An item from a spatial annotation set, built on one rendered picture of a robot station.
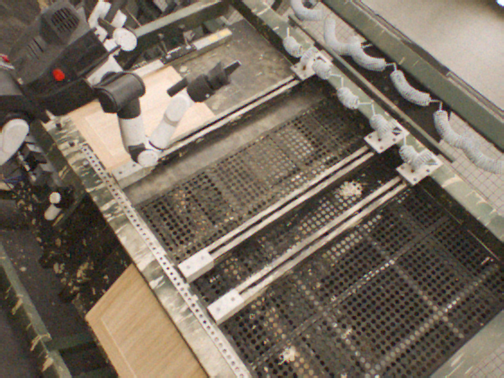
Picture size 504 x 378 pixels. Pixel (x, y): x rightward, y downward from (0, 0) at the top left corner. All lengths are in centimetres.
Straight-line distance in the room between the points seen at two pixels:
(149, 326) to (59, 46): 121
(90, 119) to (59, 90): 59
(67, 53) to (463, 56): 582
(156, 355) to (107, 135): 101
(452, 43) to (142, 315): 574
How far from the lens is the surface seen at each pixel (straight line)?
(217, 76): 177
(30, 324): 243
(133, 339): 230
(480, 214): 218
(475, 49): 698
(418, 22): 729
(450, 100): 263
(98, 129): 234
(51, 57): 176
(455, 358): 196
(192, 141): 217
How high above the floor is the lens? 182
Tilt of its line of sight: 16 degrees down
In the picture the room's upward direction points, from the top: 43 degrees clockwise
